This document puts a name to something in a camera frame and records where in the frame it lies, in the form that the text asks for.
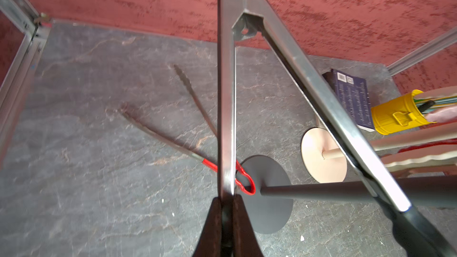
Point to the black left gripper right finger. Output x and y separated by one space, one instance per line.
244 240

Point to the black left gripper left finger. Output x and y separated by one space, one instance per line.
209 244

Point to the black steel tongs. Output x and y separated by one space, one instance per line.
243 19

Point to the dark grey utensil rack stand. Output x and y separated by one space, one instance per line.
270 208

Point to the long red handled steel tongs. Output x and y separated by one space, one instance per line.
164 140

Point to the scalloped steel serving tongs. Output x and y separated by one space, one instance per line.
432 159

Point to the pink handled tweezers tongs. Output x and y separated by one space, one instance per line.
442 115

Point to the cream utensil rack stand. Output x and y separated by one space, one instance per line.
326 163

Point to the purple book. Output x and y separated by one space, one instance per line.
351 91

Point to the yellow metal pencil bucket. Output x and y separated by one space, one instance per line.
398 115

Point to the bundle of pencils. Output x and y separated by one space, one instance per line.
429 105

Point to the aluminium corner post left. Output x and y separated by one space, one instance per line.
18 80

